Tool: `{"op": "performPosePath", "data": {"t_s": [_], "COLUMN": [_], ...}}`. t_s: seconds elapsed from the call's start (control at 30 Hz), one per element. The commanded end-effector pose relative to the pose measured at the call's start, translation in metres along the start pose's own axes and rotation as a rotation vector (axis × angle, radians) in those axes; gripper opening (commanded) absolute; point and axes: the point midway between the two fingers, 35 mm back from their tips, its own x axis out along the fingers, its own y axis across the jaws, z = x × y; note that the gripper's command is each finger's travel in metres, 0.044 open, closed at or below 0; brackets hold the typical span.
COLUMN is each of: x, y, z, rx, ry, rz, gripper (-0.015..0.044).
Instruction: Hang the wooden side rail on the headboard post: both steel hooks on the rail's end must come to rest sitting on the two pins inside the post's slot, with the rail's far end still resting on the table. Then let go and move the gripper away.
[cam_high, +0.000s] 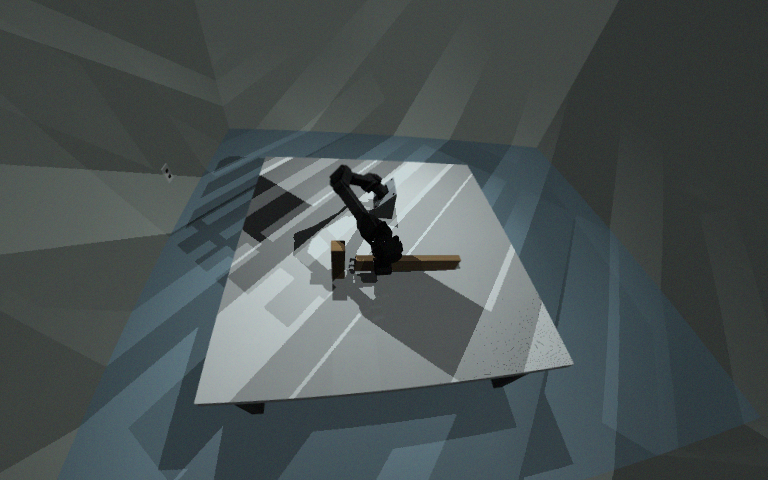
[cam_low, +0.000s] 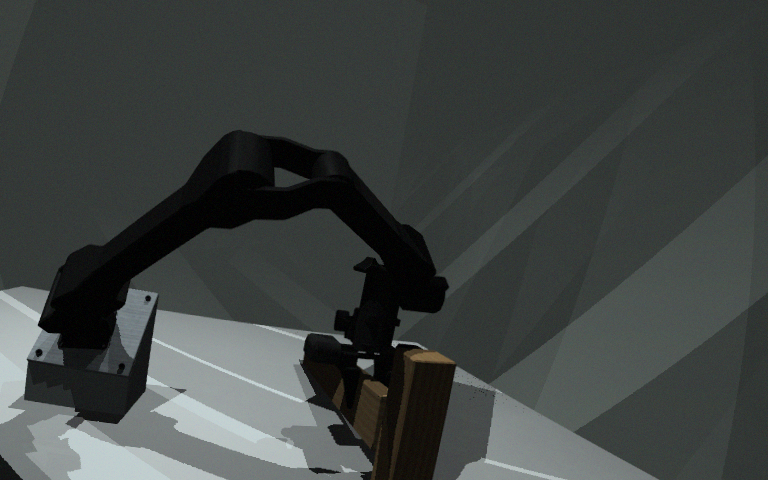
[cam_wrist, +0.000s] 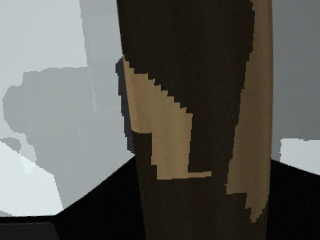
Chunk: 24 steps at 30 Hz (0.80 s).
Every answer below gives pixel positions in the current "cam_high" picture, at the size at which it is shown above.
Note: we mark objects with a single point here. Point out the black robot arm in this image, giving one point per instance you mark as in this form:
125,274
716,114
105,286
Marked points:
369,225

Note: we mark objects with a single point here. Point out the dark brown wooden post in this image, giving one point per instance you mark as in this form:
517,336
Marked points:
338,259

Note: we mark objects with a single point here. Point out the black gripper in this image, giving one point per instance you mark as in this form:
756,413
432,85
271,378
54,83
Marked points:
381,267

